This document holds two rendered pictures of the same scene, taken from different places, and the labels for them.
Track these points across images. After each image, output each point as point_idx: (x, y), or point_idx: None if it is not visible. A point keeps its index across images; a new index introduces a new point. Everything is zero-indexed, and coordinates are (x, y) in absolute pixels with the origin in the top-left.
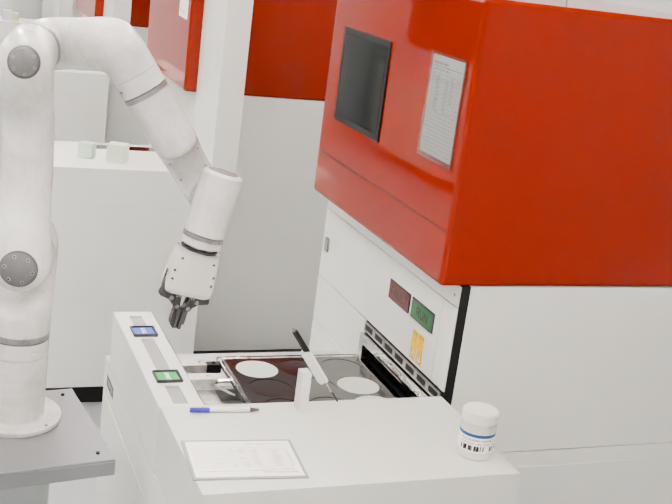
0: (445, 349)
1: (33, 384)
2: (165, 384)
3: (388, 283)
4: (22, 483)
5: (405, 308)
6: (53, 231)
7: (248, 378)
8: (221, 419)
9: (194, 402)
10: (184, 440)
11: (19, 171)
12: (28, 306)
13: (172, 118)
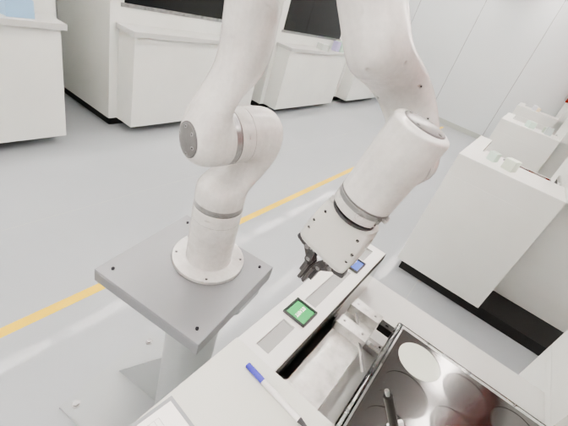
0: None
1: (205, 245)
2: (286, 318)
3: None
4: (134, 307)
5: None
6: (263, 130)
7: (397, 364)
8: (256, 404)
9: (274, 357)
10: (177, 397)
11: (221, 44)
12: (217, 182)
13: (370, 3)
